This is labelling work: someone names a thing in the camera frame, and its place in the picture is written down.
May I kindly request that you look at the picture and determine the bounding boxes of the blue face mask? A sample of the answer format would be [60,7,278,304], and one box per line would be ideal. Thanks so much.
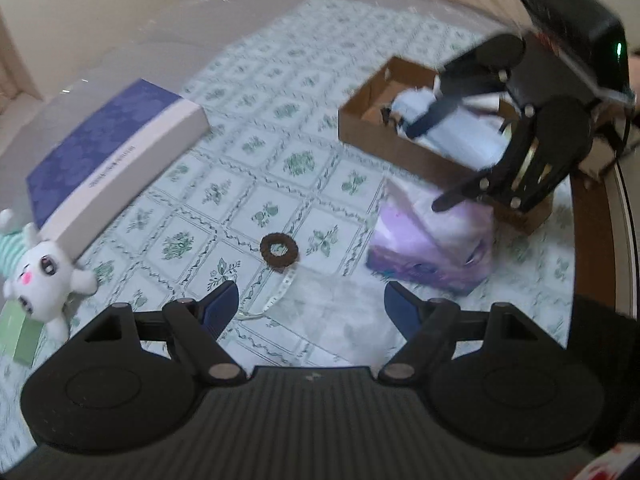
[390,87,510,170]

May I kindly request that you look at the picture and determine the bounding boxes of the clear mask wrapper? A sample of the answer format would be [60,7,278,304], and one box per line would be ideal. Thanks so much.
[238,263,404,372]

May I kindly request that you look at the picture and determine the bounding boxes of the purple tissue pack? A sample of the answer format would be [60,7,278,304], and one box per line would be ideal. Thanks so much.
[366,178,495,296]

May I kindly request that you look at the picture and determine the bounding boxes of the brown cardboard box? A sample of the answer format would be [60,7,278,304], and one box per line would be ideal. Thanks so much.
[337,55,554,236]

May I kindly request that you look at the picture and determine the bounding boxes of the brown hair scrunchie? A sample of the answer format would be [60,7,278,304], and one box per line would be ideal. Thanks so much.
[259,233,299,270]

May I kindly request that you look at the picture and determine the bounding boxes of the floral tablecloth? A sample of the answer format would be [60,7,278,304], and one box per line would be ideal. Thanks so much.
[0,0,576,461]

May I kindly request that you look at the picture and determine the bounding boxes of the white bunny plush toy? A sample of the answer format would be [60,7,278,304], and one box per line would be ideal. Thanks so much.
[1,209,99,342]

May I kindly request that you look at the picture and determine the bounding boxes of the blue and white flat box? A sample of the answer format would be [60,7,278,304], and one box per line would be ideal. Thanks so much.
[26,79,208,259]

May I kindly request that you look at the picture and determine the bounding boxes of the small green box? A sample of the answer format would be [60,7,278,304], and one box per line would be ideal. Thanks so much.
[0,300,43,367]

